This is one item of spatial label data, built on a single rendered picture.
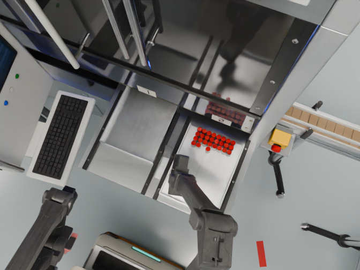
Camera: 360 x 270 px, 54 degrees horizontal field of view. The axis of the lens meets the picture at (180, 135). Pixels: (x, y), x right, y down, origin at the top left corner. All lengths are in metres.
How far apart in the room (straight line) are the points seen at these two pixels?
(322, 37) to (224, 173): 0.90
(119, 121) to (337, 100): 1.70
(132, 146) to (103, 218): 0.99
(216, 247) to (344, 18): 0.56
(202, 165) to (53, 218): 0.73
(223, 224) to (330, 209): 1.75
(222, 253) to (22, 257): 0.49
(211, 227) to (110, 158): 0.83
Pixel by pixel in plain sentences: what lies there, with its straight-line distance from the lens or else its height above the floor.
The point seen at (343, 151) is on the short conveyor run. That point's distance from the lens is 1.69.
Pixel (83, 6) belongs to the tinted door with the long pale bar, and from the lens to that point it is 1.13.
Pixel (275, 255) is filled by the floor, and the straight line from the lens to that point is 2.48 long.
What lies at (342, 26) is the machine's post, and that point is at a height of 1.82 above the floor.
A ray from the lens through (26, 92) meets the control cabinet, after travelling 1.69.
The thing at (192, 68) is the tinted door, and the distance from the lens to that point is 1.15.
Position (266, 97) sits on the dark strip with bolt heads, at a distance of 1.13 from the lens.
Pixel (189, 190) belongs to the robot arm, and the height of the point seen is 1.34.
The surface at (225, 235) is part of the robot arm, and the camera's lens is 0.89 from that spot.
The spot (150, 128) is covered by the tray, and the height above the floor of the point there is 0.88.
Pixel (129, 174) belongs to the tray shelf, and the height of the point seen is 0.88.
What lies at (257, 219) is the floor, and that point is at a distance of 2.46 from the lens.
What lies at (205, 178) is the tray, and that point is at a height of 0.88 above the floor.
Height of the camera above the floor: 2.42
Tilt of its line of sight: 75 degrees down
